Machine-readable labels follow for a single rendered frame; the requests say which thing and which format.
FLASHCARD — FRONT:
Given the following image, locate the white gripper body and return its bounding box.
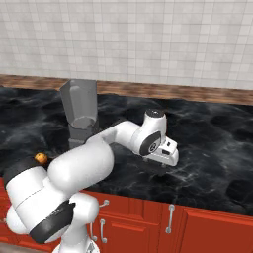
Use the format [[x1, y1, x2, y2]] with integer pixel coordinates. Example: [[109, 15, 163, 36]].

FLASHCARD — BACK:
[[142, 147, 180, 168]]

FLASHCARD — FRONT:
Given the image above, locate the orange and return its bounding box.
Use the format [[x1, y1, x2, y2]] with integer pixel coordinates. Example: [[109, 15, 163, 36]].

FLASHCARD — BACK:
[[34, 152, 49, 165]]

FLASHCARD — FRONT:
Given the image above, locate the silver cupboard handle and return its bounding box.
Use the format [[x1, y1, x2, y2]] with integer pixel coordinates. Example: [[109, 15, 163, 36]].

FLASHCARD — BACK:
[[89, 222, 99, 242], [98, 199, 111, 209], [99, 218, 109, 245], [165, 204, 176, 235]]

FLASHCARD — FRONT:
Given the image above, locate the red cupboard door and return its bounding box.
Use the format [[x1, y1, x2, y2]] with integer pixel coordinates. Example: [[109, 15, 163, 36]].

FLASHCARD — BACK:
[[161, 203, 253, 253], [86, 191, 164, 253]]

